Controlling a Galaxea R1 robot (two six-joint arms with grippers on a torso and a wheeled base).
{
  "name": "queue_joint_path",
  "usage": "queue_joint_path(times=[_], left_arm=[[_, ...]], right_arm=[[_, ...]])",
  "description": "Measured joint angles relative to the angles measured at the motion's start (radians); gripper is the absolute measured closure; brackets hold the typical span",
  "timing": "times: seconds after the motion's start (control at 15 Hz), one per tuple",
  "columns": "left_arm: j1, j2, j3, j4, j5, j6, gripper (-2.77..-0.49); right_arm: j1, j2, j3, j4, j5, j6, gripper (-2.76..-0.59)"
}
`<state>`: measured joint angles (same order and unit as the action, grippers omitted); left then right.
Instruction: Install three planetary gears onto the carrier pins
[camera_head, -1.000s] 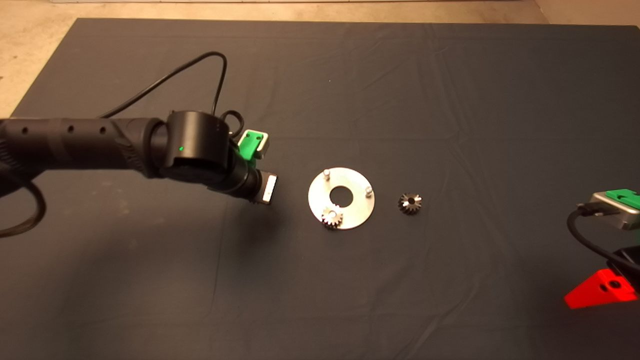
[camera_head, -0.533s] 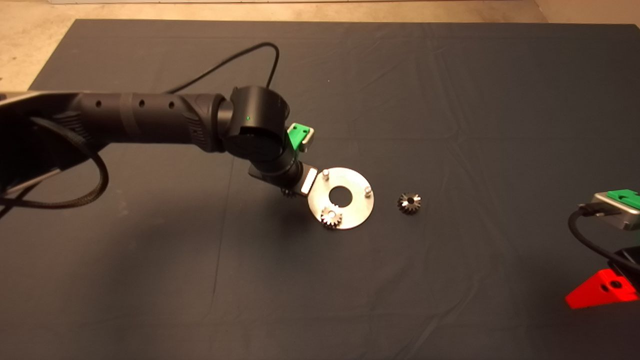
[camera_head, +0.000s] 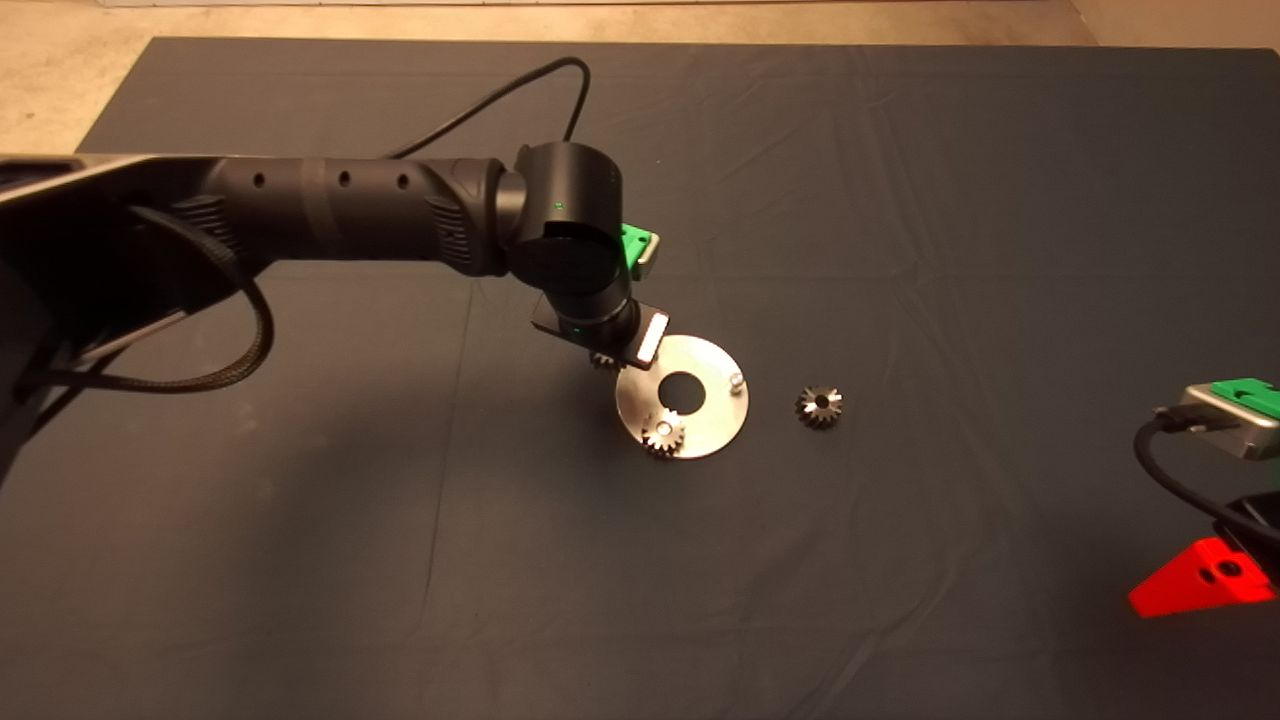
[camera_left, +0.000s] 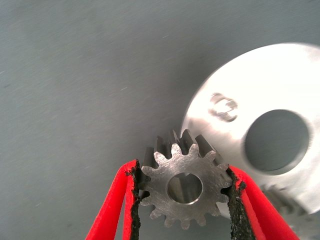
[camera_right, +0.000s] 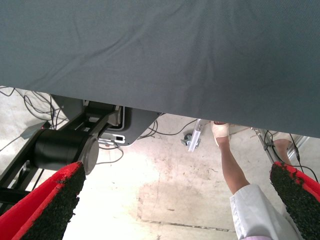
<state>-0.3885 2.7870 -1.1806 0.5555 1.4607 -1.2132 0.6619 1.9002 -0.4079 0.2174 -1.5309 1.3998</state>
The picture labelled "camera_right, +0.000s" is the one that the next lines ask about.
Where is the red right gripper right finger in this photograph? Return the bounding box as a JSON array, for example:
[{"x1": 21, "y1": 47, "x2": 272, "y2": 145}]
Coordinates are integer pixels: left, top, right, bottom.
[{"x1": 269, "y1": 161, "x2": 320, "y2": 240}]

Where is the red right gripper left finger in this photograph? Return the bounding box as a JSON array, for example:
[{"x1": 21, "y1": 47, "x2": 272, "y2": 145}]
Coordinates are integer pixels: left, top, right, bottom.
[{"x1": 0, "y1": 161, "x2": 87, "y2": 240}]

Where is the bare person leg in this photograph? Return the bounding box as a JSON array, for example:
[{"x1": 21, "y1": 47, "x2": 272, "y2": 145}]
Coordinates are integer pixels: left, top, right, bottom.
[
  {"x1": 273, "y1": 138, "x2": 294, "y2": 166},
  {"x1": 215, "y1": 136, "x2": 251, "y2": 196}
]

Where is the white shoe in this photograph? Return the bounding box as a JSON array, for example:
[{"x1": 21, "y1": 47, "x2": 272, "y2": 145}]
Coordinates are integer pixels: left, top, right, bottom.
[{"x1": 211, "y1": 121, "x2": 231, "y2": 147}]

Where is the silver aluminium table leg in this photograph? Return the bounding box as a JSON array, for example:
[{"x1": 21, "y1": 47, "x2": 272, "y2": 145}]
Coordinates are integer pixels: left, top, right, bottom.
[{"x1": 187, "y1": 118, "x2": 204, "y2": 153}]

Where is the grey caster wheel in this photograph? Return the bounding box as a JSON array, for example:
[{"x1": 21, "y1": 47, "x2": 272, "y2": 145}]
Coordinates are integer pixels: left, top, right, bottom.
[{"x1": 180, "y1": 134, "x2": 202, "y2": 147}]

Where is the dark grey table cloth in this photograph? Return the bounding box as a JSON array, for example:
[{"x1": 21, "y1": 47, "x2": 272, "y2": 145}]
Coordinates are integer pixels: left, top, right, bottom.
[{"x1": 0, "y1": 0, "x2": 320, "y2": 139}]

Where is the black floor cable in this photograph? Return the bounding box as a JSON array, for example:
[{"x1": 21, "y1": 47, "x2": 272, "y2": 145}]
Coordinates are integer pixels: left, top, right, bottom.
[
  {"x1": 288, "y1": 133, "x2": 320, "y2": 182},
  {"x1": 95, "y1": 139, "x2": 125, "y2": 166},
  {"x1": 138, "y1": 113, "x2": 199, "y2": 140},
  {"x1": 0, "y1": 86, "x2": 68, "y2": 131}
]

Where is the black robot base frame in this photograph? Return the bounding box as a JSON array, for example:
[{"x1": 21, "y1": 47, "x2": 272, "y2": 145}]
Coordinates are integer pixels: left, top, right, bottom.
[{"x1": 0, "y1": 93, "x2": 163, "y2": 213}]

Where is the silver aluminium frame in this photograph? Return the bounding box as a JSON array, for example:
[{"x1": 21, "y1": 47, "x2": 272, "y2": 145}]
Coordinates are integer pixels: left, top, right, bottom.
[{"x1": 251, "y1": 127, "x2": 311, "y2": 166}]

